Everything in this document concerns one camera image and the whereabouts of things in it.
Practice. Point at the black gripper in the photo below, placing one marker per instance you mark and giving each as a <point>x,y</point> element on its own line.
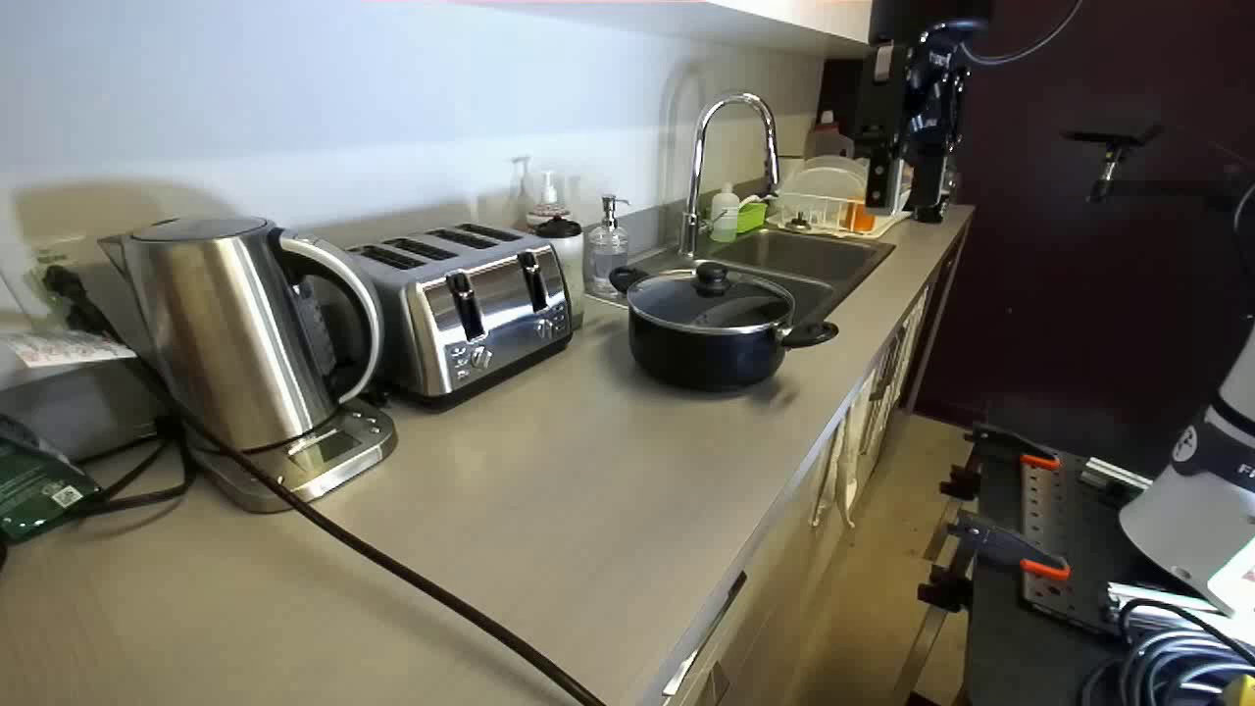
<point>943,90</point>

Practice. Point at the round glass pot lid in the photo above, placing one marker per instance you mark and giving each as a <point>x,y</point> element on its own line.
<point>713,298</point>

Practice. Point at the black cooking pot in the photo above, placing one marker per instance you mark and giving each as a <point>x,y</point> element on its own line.
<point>709,353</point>

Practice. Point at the white jar with black lid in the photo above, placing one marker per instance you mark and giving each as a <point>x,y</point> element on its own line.
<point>565,255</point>

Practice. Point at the small black countertop object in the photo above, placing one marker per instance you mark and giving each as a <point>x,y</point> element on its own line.
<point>930,208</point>

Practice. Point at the small orange cup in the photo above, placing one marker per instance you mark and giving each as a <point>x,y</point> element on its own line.
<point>859,216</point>

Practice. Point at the white dish rack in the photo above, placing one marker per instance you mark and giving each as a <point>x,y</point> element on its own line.
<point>825,188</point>

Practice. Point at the brown bottle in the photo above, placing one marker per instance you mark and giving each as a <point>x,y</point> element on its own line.
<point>825,135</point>

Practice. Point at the steel kitchen sink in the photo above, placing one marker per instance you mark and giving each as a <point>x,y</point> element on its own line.
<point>808,255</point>

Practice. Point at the green sponge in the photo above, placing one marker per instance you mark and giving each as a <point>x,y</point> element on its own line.
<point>752,216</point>

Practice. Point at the white upper cabinet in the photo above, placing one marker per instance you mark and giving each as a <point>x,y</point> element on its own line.
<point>798,18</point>

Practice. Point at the white dish soap bottle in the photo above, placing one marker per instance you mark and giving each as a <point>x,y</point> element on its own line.
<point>725,216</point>

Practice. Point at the chrome arched kitchen faucet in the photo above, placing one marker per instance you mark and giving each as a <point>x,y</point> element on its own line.
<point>697,157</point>

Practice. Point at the clear soap pump dispenser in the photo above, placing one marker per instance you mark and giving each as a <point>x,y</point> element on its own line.
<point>604,255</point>

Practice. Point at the beige lower cabinets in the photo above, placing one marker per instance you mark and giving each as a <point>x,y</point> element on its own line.
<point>838,524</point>

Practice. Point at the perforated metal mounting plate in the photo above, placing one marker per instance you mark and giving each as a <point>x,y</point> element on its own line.
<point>1063,541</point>

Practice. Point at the clear glass bottle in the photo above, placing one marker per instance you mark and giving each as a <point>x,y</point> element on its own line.
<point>527,188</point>

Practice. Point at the stainless steel four-slot toaster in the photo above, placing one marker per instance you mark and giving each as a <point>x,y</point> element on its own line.
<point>457,309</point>

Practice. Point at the steel kettle base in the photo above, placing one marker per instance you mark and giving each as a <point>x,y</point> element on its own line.
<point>327,451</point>

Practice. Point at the stainless steel electric kettle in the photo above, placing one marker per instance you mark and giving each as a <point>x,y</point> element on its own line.
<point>238,335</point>

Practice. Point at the white paper box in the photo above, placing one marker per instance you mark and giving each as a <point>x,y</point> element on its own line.
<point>59,379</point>

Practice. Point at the green printed packet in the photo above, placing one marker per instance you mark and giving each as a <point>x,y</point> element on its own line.
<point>37,489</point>

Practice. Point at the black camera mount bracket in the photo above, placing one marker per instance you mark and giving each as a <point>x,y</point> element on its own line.
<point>1110,139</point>

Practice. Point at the black wall plug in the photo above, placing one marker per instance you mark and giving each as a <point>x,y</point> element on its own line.
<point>71,298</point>

